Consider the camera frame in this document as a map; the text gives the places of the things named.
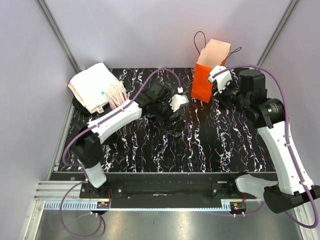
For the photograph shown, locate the orange paper bag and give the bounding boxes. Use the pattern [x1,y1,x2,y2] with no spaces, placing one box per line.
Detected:
[191,39,242,103]

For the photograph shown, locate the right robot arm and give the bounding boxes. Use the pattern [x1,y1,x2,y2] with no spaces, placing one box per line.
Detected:
[208,65,320,214]

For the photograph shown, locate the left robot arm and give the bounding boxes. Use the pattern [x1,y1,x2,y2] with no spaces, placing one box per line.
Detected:
[70,82,189,198]

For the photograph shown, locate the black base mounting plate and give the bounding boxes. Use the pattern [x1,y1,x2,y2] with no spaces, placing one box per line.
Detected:
[79,173,251,211]

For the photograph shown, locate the white napkin stack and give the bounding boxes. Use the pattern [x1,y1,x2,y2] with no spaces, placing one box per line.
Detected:
[68,62,119,114]

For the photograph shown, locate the black round napkin base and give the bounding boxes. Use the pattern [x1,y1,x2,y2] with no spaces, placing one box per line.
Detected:
[72,96,99,116]

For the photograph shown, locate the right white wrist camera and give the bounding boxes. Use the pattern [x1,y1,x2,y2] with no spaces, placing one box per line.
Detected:
[207,65,232,93]

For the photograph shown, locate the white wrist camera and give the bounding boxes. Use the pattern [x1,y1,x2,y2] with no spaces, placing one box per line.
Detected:
[207,65,232,93]
[169,87,189,112]

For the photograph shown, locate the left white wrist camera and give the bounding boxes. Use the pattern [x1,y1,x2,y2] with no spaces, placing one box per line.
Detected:
[169,87,189,112]

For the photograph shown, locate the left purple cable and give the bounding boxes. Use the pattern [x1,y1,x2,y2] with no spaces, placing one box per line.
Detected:
[58,68,183,238]

